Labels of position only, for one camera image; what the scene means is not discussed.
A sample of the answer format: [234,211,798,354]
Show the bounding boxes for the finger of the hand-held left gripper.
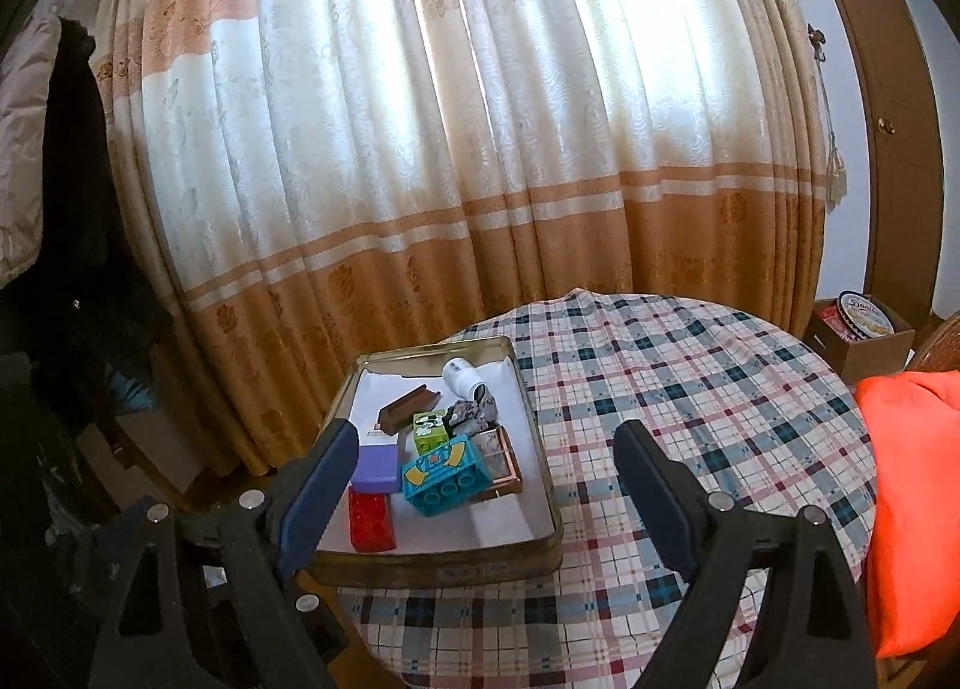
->
[289,584,342,667]

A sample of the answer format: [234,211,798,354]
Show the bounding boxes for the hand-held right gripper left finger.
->
[88,421,359,689]

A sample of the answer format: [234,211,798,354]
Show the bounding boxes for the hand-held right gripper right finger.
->
[613,421,878,689]

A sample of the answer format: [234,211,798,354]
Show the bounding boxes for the red toy building block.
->
[348,490,398,553]

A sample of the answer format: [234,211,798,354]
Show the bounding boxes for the small purple box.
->
[351,443,400,495]

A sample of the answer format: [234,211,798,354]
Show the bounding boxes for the blue toy building block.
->
[401,434,492,517]

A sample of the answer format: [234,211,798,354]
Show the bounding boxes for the green soccer ball block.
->
[412,411,452,459]

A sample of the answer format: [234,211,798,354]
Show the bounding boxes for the brown wooden comb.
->
[377,383,451,433]

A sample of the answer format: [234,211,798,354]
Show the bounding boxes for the gold rectangular tin box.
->
[304,336,563,589]

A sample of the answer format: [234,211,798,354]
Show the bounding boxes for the pink framed box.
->
[469,425,524,504]

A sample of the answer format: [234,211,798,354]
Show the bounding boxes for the grey rock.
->
[448,391,500,436]

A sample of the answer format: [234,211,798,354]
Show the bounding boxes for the plaid tablecloth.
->
[337,290,878,689]

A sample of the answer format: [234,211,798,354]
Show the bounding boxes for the white paper lining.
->
[319,355,552,553]

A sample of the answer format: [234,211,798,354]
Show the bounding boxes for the teal cloth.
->
[105,359,158,412]

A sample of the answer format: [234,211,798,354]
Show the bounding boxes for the cardboard box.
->
[808,297,917,384]

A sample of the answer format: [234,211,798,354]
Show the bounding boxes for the brown wicker chair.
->
[904,310,960,379]

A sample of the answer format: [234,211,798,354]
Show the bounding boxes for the curtain tassel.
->
[806,23,848,214]

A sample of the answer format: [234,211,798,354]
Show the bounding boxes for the dark hanging clothes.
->
[41,16,177,435]

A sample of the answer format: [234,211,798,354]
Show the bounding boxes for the cream and orange curtain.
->
[90,0,837,502]

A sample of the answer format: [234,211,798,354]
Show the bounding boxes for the brown wooden door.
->
[795,0,946,319]

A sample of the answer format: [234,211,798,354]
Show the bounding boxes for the beige quilted jacket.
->
[0,17,65,285]

